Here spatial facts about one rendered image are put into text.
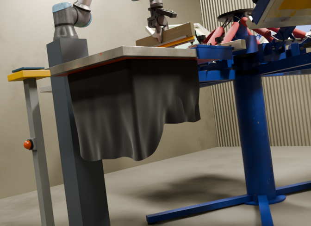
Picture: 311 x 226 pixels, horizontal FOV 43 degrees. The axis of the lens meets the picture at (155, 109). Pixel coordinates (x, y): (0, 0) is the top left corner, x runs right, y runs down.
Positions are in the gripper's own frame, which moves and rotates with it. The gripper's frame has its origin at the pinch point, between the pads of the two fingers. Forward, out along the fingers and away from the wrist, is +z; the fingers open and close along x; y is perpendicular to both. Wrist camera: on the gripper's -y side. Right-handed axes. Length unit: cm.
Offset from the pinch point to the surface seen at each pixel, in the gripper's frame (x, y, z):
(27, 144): 83, 10, 44
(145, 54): 48, -29, 14
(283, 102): -343, 93, 50
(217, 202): -52, 15, 104
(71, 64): 60, 5, 12
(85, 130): 50, 14, 42
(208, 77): -33.2, -3.0, 21.4
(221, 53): -8.6, -30.3, 12.3
